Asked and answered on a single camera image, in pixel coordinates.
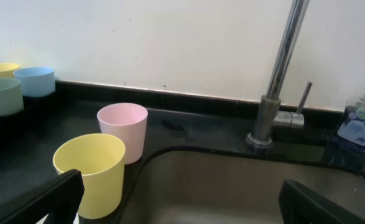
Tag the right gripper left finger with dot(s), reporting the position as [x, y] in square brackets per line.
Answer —
[45, 196]

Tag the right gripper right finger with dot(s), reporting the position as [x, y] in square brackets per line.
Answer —
[306, 205]

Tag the pink cup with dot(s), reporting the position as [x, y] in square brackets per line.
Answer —
[126, 137]

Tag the blue soap bottle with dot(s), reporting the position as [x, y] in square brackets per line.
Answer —
[356, 137]

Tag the steel sink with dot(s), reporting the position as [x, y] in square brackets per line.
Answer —
[216, 186]

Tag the steel tap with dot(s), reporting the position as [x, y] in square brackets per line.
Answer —
[264, 121]

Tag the green cup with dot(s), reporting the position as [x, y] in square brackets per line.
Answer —
[2, 101]

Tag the blue cup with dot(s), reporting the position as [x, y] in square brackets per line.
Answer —
[36, 82]

